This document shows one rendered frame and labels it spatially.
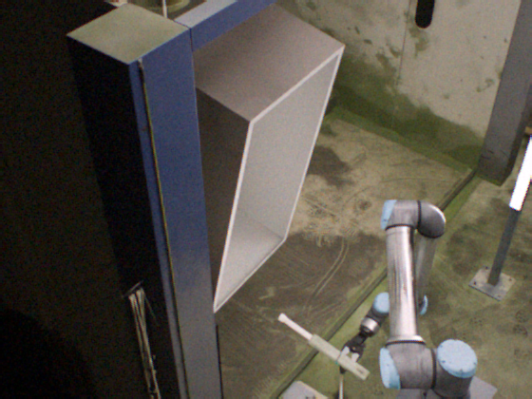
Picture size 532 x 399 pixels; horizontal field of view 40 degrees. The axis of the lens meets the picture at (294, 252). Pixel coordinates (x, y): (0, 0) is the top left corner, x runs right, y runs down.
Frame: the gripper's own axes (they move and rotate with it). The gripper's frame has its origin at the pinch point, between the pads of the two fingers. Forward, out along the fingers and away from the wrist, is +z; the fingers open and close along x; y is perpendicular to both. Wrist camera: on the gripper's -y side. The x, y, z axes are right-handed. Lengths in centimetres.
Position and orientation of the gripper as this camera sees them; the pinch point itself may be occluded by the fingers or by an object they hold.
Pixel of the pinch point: (343, 365)
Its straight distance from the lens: 336.9
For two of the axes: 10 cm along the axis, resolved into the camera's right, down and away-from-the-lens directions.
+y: 0.1, 3.5, 9.4
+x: -8.2, -5.3, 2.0
